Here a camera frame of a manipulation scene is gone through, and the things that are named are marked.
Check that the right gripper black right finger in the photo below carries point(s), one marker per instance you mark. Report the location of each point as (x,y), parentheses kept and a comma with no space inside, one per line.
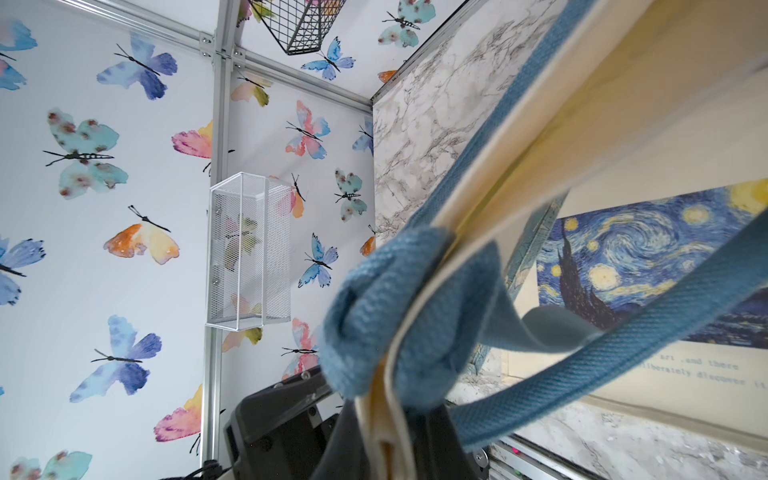
(437,452)

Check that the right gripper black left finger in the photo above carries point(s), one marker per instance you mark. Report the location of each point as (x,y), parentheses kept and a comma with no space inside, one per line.
(345,457)

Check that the starry night canvas tote bag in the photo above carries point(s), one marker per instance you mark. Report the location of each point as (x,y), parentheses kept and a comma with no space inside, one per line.
(628,235)

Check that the blue handled canvas tote bag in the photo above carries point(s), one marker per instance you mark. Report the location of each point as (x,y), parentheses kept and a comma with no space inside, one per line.
(426,320)

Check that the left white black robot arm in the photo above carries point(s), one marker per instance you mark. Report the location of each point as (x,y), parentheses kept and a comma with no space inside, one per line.
(276,433)

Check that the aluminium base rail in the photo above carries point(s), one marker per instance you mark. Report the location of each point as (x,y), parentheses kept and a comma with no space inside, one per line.
(515,458)

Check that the white mesh wall basket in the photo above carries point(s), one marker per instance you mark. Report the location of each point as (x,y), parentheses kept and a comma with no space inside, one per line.
(249,233)

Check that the black wire wall basket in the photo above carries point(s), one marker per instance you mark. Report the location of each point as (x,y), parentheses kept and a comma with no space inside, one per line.
(298,26)

